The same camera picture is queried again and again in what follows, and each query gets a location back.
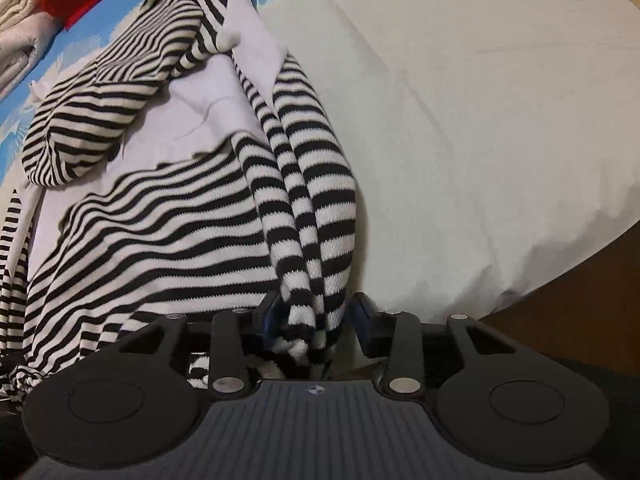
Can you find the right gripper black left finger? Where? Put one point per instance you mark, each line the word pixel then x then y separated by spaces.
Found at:
pixel 235 336

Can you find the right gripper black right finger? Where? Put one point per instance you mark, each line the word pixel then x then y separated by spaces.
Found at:
pixel 395 338

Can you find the black white striped garment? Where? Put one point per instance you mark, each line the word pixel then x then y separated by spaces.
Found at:
pixel 188 168

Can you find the blue white patterned bedsheet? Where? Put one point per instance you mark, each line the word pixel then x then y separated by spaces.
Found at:
pixel 393 79

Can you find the grey folded blanket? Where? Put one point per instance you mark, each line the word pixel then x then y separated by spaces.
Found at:
pixel 26 34

